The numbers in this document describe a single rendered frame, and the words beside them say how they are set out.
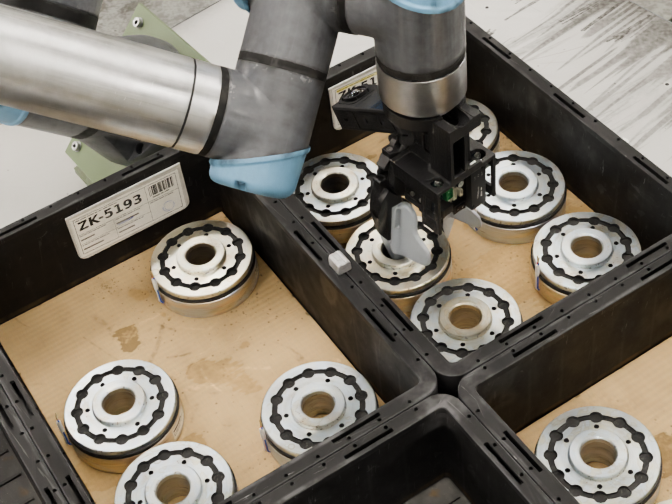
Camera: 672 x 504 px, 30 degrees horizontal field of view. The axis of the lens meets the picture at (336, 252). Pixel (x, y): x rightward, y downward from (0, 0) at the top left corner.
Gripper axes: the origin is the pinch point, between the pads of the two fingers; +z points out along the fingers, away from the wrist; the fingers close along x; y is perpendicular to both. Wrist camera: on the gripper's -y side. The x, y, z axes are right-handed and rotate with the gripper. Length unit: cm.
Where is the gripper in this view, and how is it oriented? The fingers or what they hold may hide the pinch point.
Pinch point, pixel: (418, 239)
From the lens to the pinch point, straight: 122.8
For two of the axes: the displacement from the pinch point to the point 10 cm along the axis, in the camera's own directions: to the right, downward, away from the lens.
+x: 7.6, -5.3, 3.8
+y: 6.4, 5.2, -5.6
